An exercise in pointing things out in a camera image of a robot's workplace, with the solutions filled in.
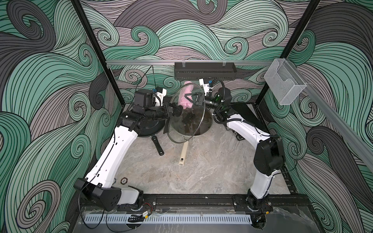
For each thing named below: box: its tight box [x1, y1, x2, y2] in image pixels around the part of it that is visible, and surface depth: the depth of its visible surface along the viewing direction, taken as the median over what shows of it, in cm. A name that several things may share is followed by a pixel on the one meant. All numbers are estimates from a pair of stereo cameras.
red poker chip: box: [120, 177, 128, 185], surface depth 83 cm
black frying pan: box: [134, 118, 166, 156], surface depth 62 cm
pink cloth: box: [177, 80, 194, 110], surface depth 72 cm
